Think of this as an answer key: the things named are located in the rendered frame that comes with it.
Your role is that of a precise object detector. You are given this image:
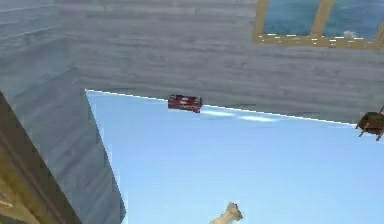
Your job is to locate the dark red box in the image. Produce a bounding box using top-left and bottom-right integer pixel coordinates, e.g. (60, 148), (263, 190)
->
(167, 94), (203, 114)

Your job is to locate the beige lumpy object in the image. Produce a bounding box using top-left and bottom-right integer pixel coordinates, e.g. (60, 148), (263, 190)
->
(209, 201), (244, 224)

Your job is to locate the wooden framed window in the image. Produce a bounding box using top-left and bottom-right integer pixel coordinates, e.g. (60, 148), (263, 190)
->
(252, 0), (384, 52)

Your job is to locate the brown wooden chair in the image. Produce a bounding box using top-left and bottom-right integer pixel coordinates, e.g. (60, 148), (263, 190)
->
(355, 105), (384, 142)

